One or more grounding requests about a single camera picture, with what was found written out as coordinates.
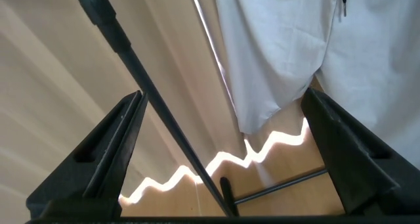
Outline beige curtain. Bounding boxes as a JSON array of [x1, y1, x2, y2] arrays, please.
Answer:
[[0, 0, 326, 224]]

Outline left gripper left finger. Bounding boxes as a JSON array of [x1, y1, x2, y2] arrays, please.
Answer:
[[26, 90, 149, 218]]

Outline pale grey shorts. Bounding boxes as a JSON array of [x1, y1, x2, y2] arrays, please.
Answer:
[[215, 0, 420, 171]]

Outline black clothes rack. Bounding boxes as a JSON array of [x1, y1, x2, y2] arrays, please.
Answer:
[[72, 0, 329, 217]]

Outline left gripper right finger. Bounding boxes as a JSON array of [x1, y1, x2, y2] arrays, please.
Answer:
[[301, 86, 420, 217]]

